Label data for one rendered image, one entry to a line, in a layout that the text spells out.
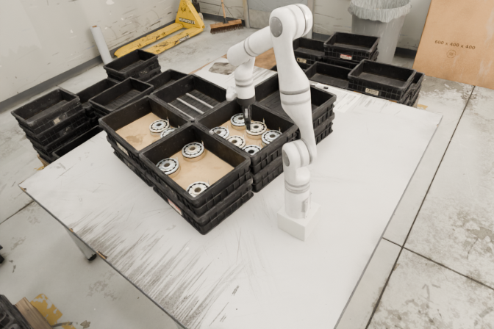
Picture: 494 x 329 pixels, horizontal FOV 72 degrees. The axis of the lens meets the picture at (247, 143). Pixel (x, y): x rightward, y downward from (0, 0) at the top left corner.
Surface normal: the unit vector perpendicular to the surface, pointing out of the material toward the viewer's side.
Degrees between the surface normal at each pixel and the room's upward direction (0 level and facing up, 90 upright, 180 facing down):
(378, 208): 0
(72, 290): 0
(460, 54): 75
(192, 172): 0
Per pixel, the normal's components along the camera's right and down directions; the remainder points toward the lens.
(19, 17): 0.80, 0.33
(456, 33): -0.59, 0.37
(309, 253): -0.09, -0.76
